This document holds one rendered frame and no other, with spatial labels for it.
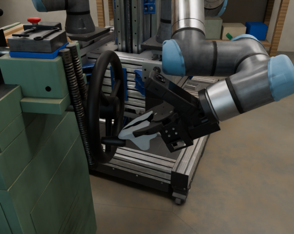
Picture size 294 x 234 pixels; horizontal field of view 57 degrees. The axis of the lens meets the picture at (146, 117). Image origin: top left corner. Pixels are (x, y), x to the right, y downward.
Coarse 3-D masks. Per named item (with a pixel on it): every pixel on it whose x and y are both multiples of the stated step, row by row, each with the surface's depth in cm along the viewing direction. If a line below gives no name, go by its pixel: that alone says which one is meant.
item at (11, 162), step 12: (36, 120) 68; (48, 120) 75; (60, 120) 83; (24, 132) 63; (36, 132) 69; (48, 132) 75; (12, 144) 59; (24, 144) 64; (36, 144) 69; (0, 156) 55; (12, 156) 59; (24, 156) 64; (0, 168) 56; (12, 168) 60; (24, 168) 65; (0, 180) 57; (12, 180) 60
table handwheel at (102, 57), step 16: (96, 64) 59; (112, 64) 72; (96, 80) 57; (96, 96) 56; (112, 96) 69; (96, 112) 56; (112, 112) 67; (96, 128) 57; (96, 144) 59; (96, 160) 64
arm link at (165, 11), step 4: (164, 0) 111; (168, 0) 109; (164, 4) 111; (168, 4) 110; (160, 8) 116; (164, 8) 112; (168, 8) 111; (160, 12) 116; (164, 12) 113; (168, 12) 112; (160, 16) 117; (164, 16) 114; (168, 16) 112
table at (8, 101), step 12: (0, 72) 67; (0, 84) 61; (12, 84) 61; (0, 96) 56; (12, 96) 58; (24, 96) 62; (0, 108) 54; (12, 108) 58; (24, 108) 61; (36, 108) 61; (48, 108) 60; (60, 108) 60; (0, 120) 55; (12, 120) 59
